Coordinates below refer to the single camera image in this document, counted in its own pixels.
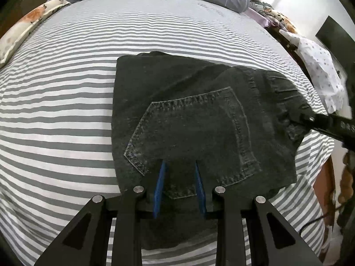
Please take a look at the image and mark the grey white striped bed sheet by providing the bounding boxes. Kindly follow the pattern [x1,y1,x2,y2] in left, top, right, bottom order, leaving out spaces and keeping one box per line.
[0,0,336,266]

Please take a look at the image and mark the white dotted cloth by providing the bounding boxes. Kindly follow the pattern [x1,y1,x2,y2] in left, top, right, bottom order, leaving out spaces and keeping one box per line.
[280,29,347,114]

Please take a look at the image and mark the floral print pillow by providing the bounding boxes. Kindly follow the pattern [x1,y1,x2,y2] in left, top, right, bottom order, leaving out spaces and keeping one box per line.
[0,0,71,68]

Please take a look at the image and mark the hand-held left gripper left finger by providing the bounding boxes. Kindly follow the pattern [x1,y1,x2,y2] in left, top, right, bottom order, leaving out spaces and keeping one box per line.
[35,160,168,266]

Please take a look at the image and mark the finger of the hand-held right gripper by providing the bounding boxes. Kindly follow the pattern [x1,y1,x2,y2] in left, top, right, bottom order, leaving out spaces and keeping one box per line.
[288,110,355,142]

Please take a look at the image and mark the brown wooden bed frame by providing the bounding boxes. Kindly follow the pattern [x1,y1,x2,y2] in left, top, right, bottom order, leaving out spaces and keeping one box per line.
[319,155,337,228]

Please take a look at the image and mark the black flat screen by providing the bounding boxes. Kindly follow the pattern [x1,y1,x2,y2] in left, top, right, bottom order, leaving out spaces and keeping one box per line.
[316,15,355,71]

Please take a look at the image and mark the black cable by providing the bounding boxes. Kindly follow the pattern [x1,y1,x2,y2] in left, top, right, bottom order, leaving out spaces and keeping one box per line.
[298,202,344,235]

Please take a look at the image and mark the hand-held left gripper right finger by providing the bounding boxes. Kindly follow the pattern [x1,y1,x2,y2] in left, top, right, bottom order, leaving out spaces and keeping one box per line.
[195,160,325,266]

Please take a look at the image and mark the person's right hand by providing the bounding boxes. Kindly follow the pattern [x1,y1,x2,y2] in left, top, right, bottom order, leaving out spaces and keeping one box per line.
[341,151,355,204]

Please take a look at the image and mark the floral patterned cloth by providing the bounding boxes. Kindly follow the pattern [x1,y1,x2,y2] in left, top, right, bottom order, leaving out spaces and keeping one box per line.
[250,0,298,34]

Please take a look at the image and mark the dark grey denim pants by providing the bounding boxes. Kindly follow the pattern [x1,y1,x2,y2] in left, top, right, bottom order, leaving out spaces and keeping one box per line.
[111,51,314,251]

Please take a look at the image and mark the carved brown wooden headboard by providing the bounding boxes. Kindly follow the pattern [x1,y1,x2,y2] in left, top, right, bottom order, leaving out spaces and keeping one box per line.
[6,0,70,31]

